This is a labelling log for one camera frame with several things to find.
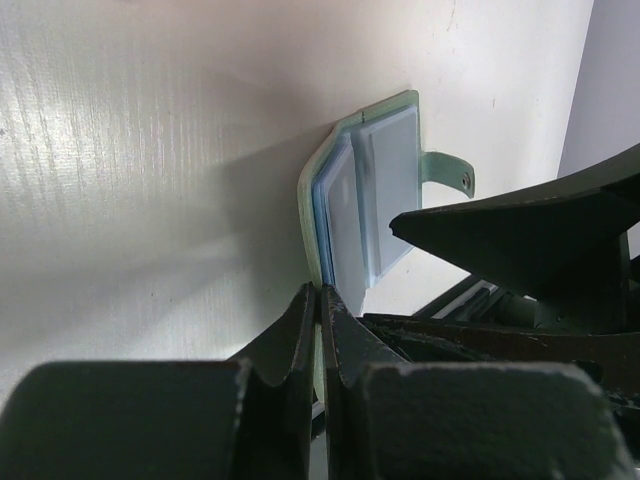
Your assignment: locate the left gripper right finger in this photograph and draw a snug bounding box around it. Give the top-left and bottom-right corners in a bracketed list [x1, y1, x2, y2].
[320, 285, 625, 479]

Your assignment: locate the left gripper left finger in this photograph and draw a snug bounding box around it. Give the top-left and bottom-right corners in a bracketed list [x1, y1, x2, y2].
[1, 284, 316, 479]

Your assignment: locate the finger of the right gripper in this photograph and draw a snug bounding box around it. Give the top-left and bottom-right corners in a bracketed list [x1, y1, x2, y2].
[390, 146, 639, 297]
[362, 314, 639, 410]

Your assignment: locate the green leather card holder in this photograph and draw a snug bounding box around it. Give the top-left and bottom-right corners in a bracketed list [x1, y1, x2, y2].
[296, 89, 476, 314]

